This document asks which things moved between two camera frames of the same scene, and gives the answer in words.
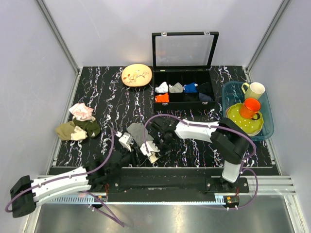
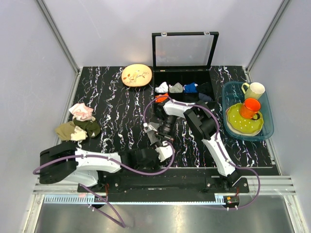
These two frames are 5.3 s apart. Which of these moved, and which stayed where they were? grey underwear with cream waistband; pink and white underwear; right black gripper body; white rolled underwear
Moved: grey underwear with cream waistband
Stayed: right black gripper body; white rolled underwear; pink and white underwear
